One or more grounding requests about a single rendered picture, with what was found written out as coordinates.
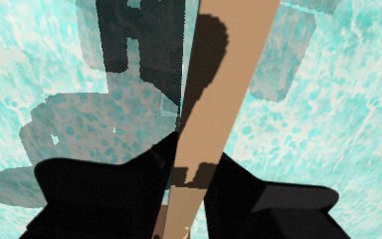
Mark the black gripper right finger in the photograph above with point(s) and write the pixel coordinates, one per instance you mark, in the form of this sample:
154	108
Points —
236	198

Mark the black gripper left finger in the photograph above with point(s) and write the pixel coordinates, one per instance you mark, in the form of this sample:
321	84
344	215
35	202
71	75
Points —
138	184

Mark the long tan wooden rail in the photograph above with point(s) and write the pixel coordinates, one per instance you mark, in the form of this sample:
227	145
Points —
229	38

